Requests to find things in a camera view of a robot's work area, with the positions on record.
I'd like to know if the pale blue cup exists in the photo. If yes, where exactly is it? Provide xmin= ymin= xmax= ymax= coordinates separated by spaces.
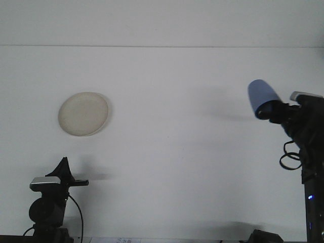
xmin=247 ymin=79 xmax=282 ymax=119

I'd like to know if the pale round plate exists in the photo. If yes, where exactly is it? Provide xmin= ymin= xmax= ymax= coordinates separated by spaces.
xmin=58 ymin=91 xmax=112 ymax=137

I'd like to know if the grey camera box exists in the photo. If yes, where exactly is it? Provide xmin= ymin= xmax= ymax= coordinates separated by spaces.
xmin=29 ymin=177 xmax=62 ymax=192
xmin=289 ymin=91 xmax=324 ymax=102

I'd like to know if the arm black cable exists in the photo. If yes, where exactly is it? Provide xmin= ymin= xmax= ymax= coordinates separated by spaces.
xmin=67 ymin=193 xmax=85 ymax=240
xmin=279 ymin=140 xmax=304 ymax=171

